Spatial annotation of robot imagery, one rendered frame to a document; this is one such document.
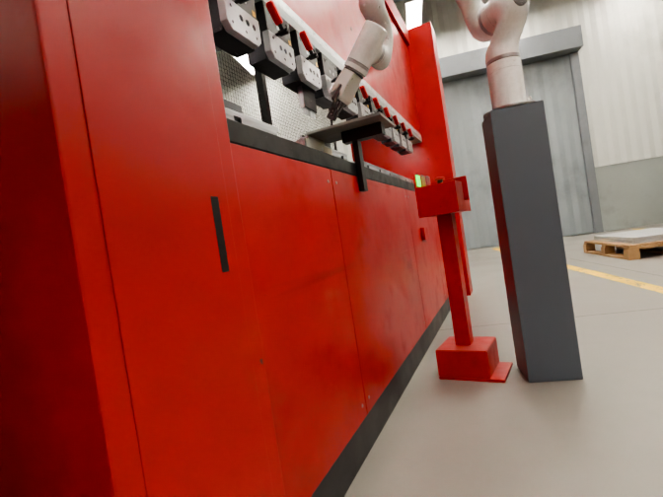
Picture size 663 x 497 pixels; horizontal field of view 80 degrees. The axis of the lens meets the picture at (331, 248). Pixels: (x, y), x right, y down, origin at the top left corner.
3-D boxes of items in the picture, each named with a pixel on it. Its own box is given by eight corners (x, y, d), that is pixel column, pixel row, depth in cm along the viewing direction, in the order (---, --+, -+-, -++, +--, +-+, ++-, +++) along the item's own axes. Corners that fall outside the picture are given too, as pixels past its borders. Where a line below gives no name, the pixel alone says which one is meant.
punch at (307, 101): (306, 111, 139) (302, 85, 139) (301, 113, 140) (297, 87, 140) (318, 118, 149) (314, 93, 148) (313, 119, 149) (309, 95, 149)
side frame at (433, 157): (471, 295, 333) (430, 21, 329) (374, 303, 367) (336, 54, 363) (473, 290, 356) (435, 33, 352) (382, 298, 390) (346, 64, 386)
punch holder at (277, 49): (272, 55, 115) (263, -2, 115) (248, 65, 118) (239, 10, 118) (297, 72, 129) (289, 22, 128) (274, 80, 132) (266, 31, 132)
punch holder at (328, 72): (328, 94, 152) (322, 50, 151) (308, 101, 155) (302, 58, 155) (342, 104, 165) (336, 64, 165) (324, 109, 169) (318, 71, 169)
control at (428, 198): (459, 211, 151) (452, 164, 151) (418, 218, 160) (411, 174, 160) (471, 210, 168) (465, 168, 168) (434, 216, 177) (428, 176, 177)
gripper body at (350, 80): (351, 70, 143) (336, 100, 146) (340, 60, 134) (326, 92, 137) (368, 79, 141) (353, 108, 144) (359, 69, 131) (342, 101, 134)
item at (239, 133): (174, 125, 61) (169, 97, 61) (84, 157, 70) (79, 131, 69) (444, 199, 336) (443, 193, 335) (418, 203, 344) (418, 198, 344)
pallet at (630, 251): (730, 248, 369) (728, 233, 369) (628, 260, 390) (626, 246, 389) (659, 243, 485) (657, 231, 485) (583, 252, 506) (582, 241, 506)
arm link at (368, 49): (358, 67, 143) (342, 54, 136) (377, 31, 139) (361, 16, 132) (374, 73, 138) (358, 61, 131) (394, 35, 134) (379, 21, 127)
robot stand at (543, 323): (564, 363, 159) (529, 113, 157) (583, 379, 141) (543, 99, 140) (517, 366, 163) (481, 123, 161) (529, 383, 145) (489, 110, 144)
